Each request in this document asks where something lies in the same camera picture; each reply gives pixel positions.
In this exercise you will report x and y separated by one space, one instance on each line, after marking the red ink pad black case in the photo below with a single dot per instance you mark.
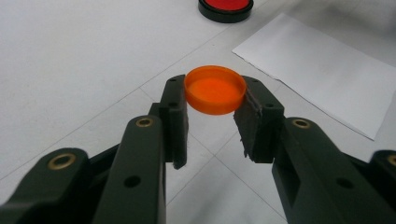
225 11

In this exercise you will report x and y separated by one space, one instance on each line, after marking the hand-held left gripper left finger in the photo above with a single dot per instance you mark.
140 174

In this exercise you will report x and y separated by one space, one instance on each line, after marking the white paper sheet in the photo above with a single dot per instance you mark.
323 74

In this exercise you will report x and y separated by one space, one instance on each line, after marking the orange stamp cap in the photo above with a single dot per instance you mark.
214 93

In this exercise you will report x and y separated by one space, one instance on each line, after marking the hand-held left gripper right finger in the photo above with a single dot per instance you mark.
311 174

